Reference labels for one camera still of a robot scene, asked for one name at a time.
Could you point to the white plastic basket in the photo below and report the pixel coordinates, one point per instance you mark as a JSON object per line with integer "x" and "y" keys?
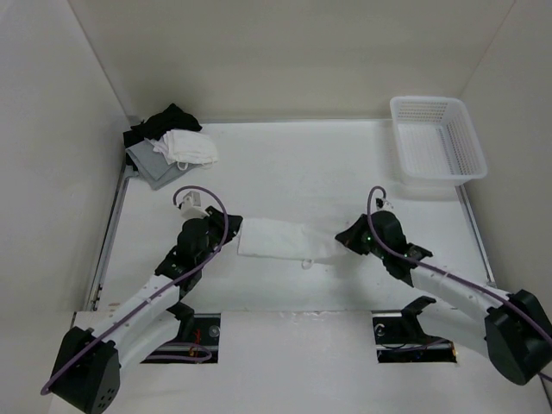
{"x": 436, "y": 142}

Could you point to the white tank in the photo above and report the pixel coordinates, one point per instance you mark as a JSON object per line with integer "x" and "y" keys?
{"x": 273, "y": 239}
{"x": 184, "y": 148}

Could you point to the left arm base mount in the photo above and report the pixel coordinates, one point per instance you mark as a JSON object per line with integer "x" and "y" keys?
{"x": 197, "y": 342}

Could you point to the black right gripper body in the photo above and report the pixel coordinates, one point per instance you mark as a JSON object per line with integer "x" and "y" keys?
{"x": 360, "y": 239}

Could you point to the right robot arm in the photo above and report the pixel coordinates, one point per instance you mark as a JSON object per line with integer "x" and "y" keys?
{"x": 511, "y": 330}

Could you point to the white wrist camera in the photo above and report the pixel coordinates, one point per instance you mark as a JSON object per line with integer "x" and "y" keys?
{"x": 382, "y": 204}
{"x": 190, "y": 206}

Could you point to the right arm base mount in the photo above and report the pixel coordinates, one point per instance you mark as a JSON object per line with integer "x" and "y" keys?
{"x": 400, "y": 341}

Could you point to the folded grey tank top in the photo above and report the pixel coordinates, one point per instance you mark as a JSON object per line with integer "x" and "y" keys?
{"x": 152, "y": 166}

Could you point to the black tank top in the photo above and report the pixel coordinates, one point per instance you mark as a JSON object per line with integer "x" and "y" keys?
{"x": 173, "y": 117}

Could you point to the folded white tank top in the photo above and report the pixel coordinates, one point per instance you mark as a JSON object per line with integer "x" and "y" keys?
{"x": 184, "y": 148}

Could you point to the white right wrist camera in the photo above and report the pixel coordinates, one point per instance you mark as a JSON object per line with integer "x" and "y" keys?
{"x": 382, "y": 204}

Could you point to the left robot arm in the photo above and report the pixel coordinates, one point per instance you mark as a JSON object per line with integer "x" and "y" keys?
{"x": 88, "y": 368}

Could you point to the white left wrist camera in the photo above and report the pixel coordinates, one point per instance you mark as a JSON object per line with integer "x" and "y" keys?
{"x": 190, "y": 206}

